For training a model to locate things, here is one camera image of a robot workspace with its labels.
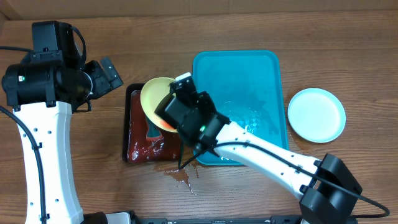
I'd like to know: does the yellow plate with ketchup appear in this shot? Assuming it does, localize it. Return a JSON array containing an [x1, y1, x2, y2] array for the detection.
[[140, 77, 177, 133]]

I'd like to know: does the light blue plate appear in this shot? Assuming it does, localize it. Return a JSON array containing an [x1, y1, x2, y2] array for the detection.
[[287, 88, 346, 143]]

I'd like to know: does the orange and green sponge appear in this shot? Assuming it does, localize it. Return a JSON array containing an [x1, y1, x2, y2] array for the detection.
[[146, 117, 163, 141]]

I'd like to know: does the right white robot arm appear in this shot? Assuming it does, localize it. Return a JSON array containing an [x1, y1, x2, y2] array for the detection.
[[154, 83, 362, 223]]

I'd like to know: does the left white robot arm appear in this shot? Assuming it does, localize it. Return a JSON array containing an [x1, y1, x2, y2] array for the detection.
[[1, 57, 123, 223]]

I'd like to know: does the black tray with red water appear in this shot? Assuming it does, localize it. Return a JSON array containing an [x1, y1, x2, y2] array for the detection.
[[122, 83, 184, 164]]

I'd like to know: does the teal plastic tray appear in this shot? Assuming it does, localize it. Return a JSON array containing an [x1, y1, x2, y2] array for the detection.
[[192, 50, 289, 149]]

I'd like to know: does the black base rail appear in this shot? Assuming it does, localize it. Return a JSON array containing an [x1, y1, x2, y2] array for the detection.
[[81, 211, 302, 224]]

